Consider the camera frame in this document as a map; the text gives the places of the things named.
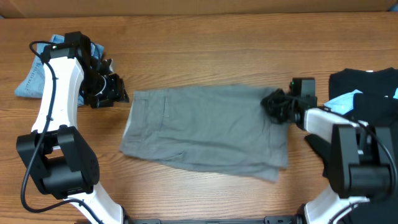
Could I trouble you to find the grey cotton shorts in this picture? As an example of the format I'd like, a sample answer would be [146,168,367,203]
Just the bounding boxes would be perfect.
[120,85,289,182]

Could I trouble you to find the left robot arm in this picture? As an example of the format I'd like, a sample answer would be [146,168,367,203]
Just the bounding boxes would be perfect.
[16,32,131,223]

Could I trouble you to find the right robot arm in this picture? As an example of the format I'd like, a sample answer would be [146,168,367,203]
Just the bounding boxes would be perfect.
[261,78,397,223]

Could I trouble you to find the light blue garment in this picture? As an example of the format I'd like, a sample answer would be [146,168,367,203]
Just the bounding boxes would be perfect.
[324,90,397,114]

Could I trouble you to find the folded blue denim jeans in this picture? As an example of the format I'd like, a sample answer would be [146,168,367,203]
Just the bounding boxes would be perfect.
[14,34,104,106]

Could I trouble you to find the black t-shirt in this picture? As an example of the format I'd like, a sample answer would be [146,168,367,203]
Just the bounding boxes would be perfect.
[329,68,397,224]

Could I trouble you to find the brown cardboard backdrop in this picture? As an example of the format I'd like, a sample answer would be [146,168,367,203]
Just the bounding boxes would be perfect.
[1,0,397,18]

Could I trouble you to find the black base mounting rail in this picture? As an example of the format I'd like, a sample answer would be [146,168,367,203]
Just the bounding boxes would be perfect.
[123,215,306,224]

